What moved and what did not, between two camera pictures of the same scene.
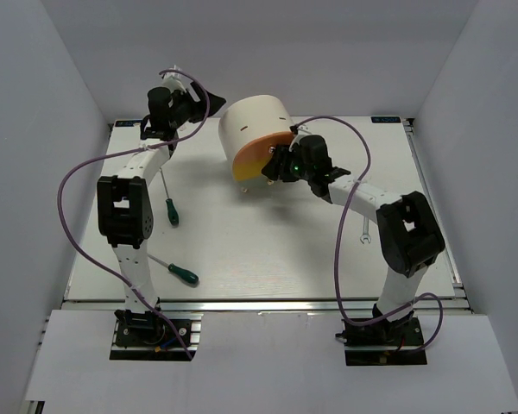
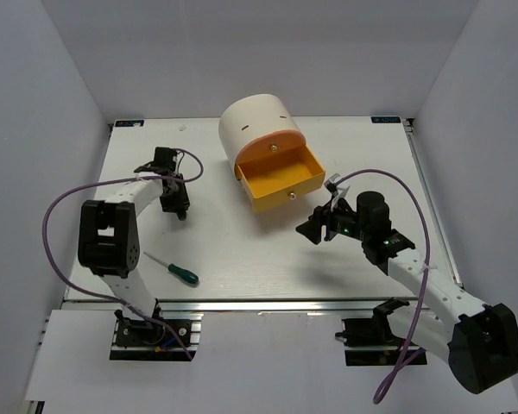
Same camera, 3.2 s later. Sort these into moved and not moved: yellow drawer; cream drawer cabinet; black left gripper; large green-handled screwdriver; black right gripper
Moved: black right gripper; yellow drawer; black left gripper
Not moved: large green-handled screwdriver; cream drawer cabinet
